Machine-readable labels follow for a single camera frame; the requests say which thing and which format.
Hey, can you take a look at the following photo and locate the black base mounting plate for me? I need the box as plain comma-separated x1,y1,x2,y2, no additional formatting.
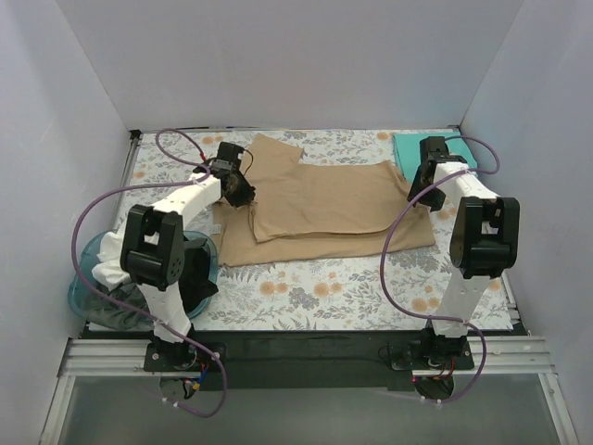
143,331,476,391

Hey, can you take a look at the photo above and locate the aluminium extrusion rail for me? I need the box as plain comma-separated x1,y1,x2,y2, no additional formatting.
58,336,556,377

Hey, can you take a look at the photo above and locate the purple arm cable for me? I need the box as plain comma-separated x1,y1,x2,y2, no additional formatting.
379,136,502,405
71,128,229,419

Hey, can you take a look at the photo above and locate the black crumpled t shirt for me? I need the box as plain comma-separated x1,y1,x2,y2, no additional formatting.
179,231,219,319

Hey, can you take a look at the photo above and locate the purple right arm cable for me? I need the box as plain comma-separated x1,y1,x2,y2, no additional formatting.
379,136,502,405

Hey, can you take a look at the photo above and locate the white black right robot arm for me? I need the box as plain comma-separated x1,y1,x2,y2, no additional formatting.
407,136,520,369

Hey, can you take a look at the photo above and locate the folded teal t shirt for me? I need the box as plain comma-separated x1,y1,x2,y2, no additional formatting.
393,132,477,183

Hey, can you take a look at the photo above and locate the tan t shirt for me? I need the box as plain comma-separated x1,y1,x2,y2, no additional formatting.
213,133,435,267

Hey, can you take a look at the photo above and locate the teal translucent laundry basket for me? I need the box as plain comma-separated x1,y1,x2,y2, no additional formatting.
67,230,220,325

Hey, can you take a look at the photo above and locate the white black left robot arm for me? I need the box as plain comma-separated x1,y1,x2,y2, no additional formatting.
120,142,256,371

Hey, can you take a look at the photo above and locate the white crumpled t shirt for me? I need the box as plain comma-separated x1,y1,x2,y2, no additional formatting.
92,222,136,293

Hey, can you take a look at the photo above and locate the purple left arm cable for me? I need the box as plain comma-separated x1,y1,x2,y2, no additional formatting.
71,128,229,419

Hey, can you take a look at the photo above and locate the floral patterned table mat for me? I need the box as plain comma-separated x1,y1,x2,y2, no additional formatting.
114,127,516,332

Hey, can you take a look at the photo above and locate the grey crumpled t shirt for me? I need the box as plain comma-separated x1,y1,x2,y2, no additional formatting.
82,283,154,331

